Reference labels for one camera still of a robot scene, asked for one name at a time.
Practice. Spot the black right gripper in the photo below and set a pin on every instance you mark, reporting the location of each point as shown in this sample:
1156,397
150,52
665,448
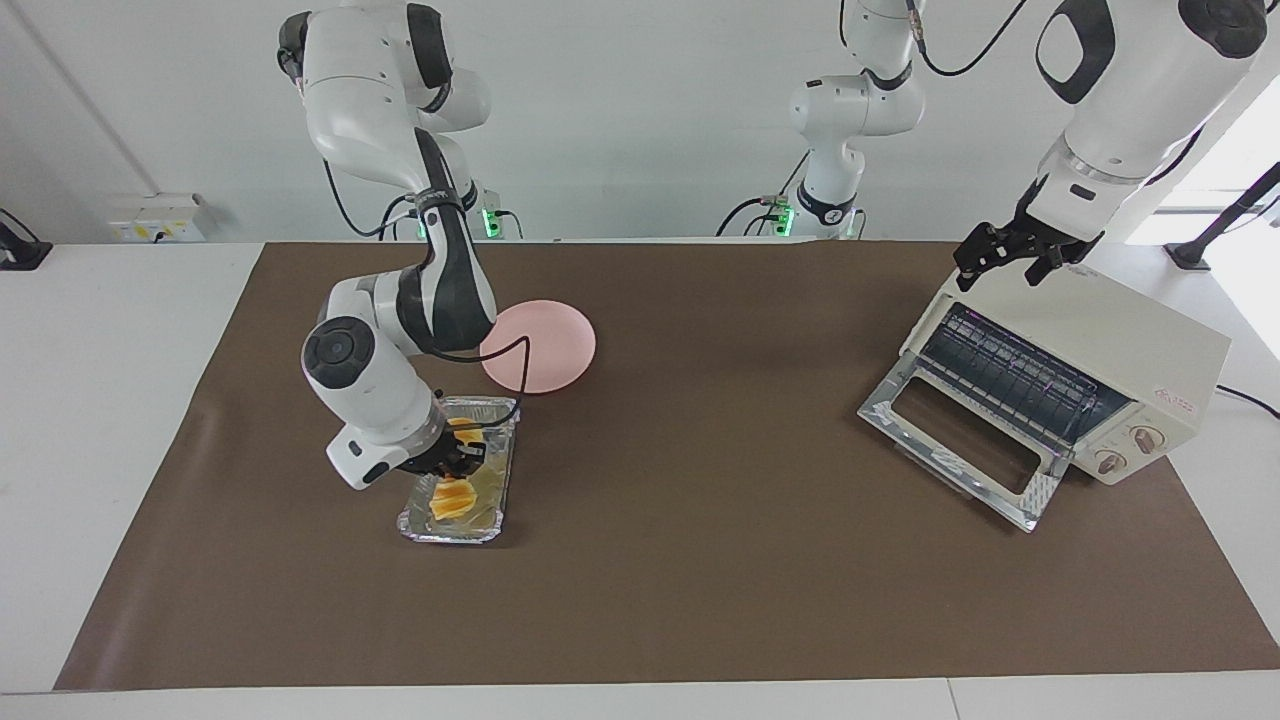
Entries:
445,458

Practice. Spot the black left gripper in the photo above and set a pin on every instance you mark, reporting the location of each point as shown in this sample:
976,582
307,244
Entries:
1035,238

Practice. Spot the sliced yellow bread loaf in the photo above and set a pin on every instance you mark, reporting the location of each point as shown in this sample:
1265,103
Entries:
452,500

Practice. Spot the aluminium foil tray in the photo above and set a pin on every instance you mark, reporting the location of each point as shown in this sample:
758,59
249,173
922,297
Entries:
495,490

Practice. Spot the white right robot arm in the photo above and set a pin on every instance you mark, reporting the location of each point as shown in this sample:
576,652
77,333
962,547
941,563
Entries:
370,380

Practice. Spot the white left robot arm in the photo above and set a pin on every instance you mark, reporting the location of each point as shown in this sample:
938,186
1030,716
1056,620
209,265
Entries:
1140,90

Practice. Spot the metal oven rack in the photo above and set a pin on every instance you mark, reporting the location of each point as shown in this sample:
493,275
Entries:
1010,370

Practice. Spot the cream toaster oven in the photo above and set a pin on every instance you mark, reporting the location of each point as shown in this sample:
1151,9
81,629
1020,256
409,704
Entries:
1110,330

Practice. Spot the glass oven door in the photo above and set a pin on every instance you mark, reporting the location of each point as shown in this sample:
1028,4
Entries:
885,410

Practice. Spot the beige oven knob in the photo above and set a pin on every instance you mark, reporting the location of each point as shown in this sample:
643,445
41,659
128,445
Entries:
1146,440
1110,463

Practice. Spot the pink round plate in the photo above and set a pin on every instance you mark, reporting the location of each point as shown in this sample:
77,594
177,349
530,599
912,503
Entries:
555,345

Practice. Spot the black clamp stand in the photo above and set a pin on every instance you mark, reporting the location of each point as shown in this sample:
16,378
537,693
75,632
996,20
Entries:
1190,255
22,255

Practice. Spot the brown table mat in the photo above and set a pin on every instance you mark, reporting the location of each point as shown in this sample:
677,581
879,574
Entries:
700,560

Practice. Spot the white wall socket box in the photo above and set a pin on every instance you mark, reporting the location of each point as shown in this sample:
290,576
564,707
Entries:
150,218

